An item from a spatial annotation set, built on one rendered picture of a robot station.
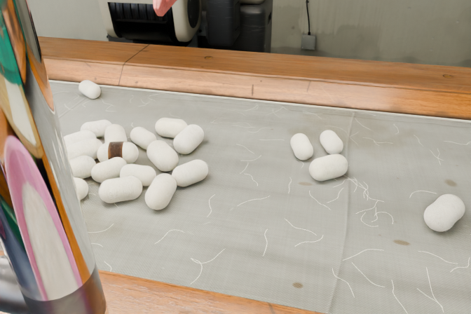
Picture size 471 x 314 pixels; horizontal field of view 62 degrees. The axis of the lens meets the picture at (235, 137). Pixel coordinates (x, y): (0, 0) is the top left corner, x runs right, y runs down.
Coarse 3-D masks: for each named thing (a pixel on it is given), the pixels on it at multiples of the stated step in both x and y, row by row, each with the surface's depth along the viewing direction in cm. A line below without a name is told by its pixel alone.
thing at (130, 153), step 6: (102, 144) 37; (108, 144) 36; (126, 144) 36; (132, 144) 37; (102, 150) 36; (126, 150) 36; (132, 150) 36; (102, 156) 36; (126, 156) 36; (132, 156) 36; (126, 162) 36; (132, 162) 37
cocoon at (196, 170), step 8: (200, 160) 35; (176, 168) 34; (184, 168) 34; (192, 168) 34; (200, 168) 34; (176, 176) 33; (184, 176) 33; (192, 176) 34; (200, 176) 34; (184, 184) 34
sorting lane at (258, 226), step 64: (64, 128) 43; (128, 128) 43; (256, 128) 43; (320, 128) 43; (384, 128) 43; (448, 128) 43; (192, 192) 34; (256, 192) 34; (320, 192) 34; (384, 192) 34; (448, 192) 34; (128, 256) 28; (192, 256) 28; (256, 256) 28; (320, 256) 28; (384, 256) 28; (448, 256) 28
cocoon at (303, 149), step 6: (294, 138) 38; (300, 138) 38; (306, 138) 38; (294, 144) 38; (300, 144) 37; (306, 144) 37; (294, 150) 38; (300, 150) 37; (306, 150) 37; (312, 150) 37; (300, 156) 37; (306, 156) 37
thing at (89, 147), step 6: (90, 138) 37; (72, 144) 36; (78, 144) 37; (84, 144) 37; (90, 144) 37; (96, 144) 37; (72, 150) 36; (78, 150) 36; (84, 150) 36; (90, 150) 37; (96, 150) 37; (72, 156) 36; (90, 156) 37; (96, 156) 37
